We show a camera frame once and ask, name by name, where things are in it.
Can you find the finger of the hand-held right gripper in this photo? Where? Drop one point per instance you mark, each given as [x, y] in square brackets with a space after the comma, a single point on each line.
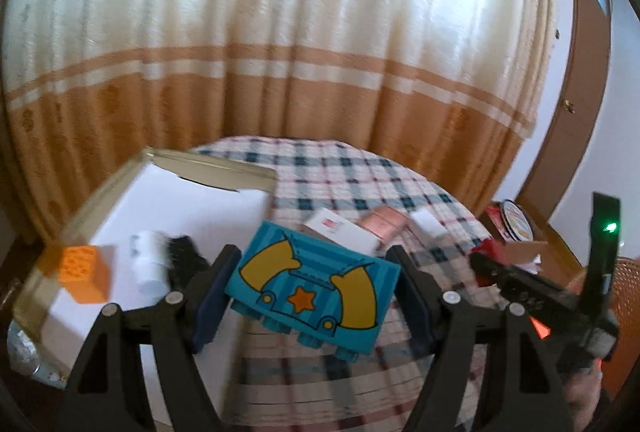
[505, 277]

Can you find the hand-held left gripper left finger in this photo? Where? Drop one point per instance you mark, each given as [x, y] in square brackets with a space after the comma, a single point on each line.
[210, 307]

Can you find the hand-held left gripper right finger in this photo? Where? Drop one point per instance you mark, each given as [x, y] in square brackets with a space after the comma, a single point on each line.
[415, 307]

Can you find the red block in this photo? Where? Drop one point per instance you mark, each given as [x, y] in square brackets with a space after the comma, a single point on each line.
[487, 248]

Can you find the black brush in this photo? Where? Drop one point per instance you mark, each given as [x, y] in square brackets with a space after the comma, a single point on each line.
[185, 257]

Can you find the white roll with blue print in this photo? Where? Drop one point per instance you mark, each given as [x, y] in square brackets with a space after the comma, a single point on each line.
[147, 267]

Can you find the white charger adapter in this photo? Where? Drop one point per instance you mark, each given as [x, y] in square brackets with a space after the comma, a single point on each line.
[427, 223]

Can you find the pink box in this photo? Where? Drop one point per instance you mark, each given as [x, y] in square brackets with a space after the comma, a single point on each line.
[385, 222]

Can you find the blue toy brick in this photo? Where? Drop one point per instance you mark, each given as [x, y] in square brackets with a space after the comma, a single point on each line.
[310, 282]

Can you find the white box with red label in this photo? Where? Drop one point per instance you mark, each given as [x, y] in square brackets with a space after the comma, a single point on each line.
[335, 229]

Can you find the gold metal tin tray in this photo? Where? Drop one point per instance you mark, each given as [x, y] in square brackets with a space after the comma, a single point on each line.
[225, 174]

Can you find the orange block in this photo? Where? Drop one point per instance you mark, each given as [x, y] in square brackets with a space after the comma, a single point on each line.
[80, 272]

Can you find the person's right hand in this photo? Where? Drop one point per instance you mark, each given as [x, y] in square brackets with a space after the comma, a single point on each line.
[582, 397]

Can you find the cardboard box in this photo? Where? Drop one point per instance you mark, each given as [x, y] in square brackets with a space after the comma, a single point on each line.
[522, 253]

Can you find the round printed tin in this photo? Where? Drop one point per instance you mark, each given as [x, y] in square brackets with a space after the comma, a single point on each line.
[515, 219]

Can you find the orange plastic chair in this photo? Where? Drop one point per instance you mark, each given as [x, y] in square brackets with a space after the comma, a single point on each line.
[627, 272]

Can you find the plaid tablecloth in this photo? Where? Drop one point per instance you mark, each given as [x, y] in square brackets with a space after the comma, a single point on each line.
[350, 172]

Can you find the brown wooden door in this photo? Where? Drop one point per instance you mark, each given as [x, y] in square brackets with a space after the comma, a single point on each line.
[575, 112]

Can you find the cream and orange floral curtain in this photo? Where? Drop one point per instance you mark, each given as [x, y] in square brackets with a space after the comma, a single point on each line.
[300, 37]

